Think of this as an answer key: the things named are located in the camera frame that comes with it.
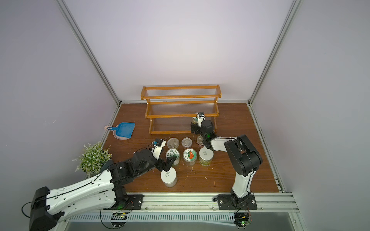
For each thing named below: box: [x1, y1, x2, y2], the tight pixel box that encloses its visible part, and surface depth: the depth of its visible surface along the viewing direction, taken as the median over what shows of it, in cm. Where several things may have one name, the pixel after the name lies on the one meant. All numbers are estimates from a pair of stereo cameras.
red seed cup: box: [181, 136, 193, 148], surface depth 92 cm
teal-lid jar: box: [192, 116, 199, 125], surface depth 99 cm
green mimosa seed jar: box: [166, 148, 180, 167], surface depth 83 cm
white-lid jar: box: [160, 166, 178, 188], surface depth 74 cm
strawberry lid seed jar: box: [183, 148, 198, 167], surface depth 83 cm
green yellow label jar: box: [198, 146, 214, 167], surface depth 82 cm
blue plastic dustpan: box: [106, 122, 136, 139], surface depth 105 cm
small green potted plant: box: [71, 141, 114, 180], surface depth 74 cm
